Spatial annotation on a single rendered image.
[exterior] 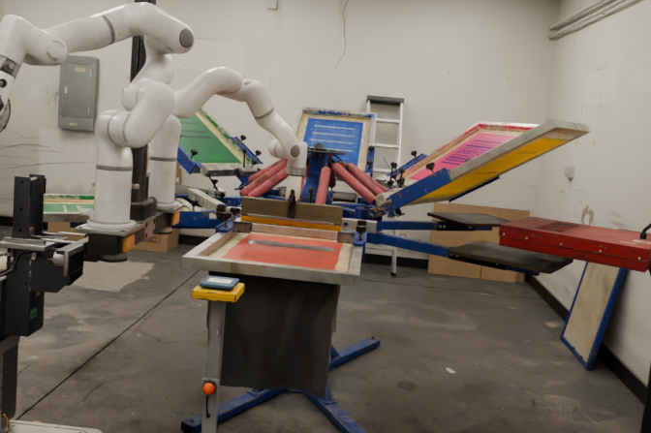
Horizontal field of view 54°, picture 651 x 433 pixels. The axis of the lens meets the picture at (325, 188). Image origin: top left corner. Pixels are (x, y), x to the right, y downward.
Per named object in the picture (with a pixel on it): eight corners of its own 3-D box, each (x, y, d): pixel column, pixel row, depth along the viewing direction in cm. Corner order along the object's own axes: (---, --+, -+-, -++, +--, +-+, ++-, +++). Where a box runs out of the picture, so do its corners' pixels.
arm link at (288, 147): (248, 116, 243) (272, 162, 253) (268, 118, 234) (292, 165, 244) (264, 105, 247) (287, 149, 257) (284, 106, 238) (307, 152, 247)
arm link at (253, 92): (219, 77, 224) (198, 77, 235) (246, 129, 234) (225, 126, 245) (253, 54, 231) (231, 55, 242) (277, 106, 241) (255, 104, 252)
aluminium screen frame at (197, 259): (357, 287, 207) (358, 275, 206) (180, 267, 211) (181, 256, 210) (363, 242, 285) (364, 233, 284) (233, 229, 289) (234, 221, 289)
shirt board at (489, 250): (573, 274, 295) (574, 258, 294) (547, 290, 262) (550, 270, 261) (332, 227, 370) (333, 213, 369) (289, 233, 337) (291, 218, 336)
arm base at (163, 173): (127, 204, 214) (129, 158, 213) (139, 200, 227) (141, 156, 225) (172, 208, 214) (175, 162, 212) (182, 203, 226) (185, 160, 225)
